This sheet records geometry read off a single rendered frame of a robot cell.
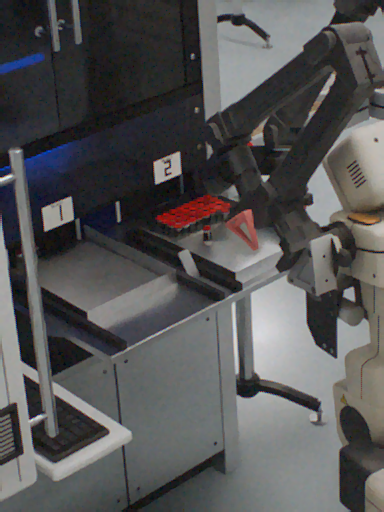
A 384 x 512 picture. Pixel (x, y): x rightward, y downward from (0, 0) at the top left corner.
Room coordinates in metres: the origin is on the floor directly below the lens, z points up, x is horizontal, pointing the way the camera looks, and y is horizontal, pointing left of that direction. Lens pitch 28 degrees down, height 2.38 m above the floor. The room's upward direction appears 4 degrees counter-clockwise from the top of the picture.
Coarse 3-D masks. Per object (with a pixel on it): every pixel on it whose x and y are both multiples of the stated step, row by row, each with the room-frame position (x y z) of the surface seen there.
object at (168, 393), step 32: (160, 352) 2.99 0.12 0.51; (192, 352) 3.06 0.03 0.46; (64, 384) 2.79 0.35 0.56; (96, 384) 2.85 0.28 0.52; (128, 384) 2.92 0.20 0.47; (160, 384) 2.99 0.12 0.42; (192, 384) 3.06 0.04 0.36; (128, 416) 2.91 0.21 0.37; (160, 416) 2.98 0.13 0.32; (192, 416) 3.05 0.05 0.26; (128, 448) 2.90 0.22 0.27; (160, 448) 2.97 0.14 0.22; (192, 448) 3.05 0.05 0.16; (64, 480) 2.77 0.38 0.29; (96, 480) 2.83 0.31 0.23; (128, 480) 2.90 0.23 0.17; (160, 480) 2.97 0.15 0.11
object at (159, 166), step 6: (168, 156) 3.04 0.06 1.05; (174, 156) 3.05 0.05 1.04; (180, 156) 3.06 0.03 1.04; (156, 162) 3.01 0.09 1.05; (162, 162) 3.03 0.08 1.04; (174, 162) 3.05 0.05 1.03; (180, 162) 3.06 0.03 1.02; (156, 168) 3.01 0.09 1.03; (162, 168) 3.02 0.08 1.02; (174, 168) 3.05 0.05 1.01; (180, 168) 3.06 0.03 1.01; (156, 174) 3.01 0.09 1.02; (162, 174) 3.02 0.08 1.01; (174, 174) 3.05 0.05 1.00; (156, 180) 3.01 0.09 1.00; (162, 180) 3.02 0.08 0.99
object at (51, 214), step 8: (64, 200) 2.83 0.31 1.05; (48, 208) 2.80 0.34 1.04; (56, 208) 2.81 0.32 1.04; (64, 208) 2.83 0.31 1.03; (72, 208) 2.84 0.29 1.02; (48, 216) 2.80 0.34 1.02; (56, 216) 2.81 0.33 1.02; (64, 216) 2.82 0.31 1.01; (72, 216) 2.84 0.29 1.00; (48, 224) 2.79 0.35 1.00; (56, 224) 2.81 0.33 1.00
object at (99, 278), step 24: (96, 240) 2.92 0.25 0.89; (48, 264) 2.83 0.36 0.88; (72, 264) 2.82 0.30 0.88; (96, 264) 2.81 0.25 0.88; (120, 264) 2.80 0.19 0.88; (144, 264) 2.78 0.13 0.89; (48, 288) 2.71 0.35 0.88; (72, 288) 2.70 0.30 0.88; (96, 288) 2.69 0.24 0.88; (120, 288) 2.69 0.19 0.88; (144, 288) 2.64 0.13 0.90; (96, 312) 2.55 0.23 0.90
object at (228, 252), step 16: (160, 240) 2.87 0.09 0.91; (192, 240) 2.90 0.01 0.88; (224, 240) 2.89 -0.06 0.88; (240, 240) 2.89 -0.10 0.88; (272, 240) 2.88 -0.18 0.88; (192, 256) 2.78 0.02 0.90; (208, 256) 2.81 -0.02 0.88; (224, 256) 2.81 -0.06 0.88; (240, 256) 2.80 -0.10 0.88; (256, 256) 2.80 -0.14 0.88; (272, 256) 2.74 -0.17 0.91; (224, 272) 2.70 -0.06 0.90; (240, 272) 2.68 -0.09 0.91; (256, 272) 2.71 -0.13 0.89
